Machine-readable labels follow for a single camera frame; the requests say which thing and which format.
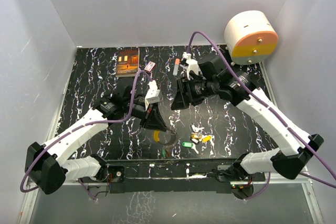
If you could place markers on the white round drawer cabinet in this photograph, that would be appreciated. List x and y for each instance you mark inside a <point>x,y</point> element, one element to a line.
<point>250,37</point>

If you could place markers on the large keyring with yellow handle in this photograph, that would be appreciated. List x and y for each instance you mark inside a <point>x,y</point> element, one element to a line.
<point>168,140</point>

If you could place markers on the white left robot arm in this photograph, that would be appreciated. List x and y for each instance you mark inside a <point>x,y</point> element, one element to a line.
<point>112,108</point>

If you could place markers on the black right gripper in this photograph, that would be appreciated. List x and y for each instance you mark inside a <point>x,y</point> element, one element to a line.
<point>184,96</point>

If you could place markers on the paperback book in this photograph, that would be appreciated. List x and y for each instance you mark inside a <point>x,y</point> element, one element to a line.
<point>127,62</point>

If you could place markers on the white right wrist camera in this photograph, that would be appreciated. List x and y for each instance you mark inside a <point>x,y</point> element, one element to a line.
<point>190,65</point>

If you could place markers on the small red white box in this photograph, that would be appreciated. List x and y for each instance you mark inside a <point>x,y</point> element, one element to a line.
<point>149,66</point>

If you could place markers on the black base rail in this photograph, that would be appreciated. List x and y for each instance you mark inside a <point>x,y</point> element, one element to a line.
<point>175,185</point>

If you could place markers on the aluminium frame rail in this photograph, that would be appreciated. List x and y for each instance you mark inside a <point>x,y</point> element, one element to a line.
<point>49,175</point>

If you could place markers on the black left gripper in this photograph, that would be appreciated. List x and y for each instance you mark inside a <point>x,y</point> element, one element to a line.
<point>155,121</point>

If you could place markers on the red tag key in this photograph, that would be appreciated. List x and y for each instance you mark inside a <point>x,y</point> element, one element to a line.
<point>168,151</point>

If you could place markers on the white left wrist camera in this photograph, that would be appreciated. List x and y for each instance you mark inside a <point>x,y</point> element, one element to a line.
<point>153,94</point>

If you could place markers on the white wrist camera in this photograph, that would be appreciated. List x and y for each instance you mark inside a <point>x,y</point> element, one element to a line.
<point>190,65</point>
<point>153,94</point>

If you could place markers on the green key tag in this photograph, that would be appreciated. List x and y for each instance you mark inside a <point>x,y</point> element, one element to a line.
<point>187,144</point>

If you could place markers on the orange grey eraser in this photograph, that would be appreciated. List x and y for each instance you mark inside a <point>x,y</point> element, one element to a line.
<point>176,67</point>

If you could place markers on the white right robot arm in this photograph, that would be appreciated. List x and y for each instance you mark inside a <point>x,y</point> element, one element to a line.
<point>209,78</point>

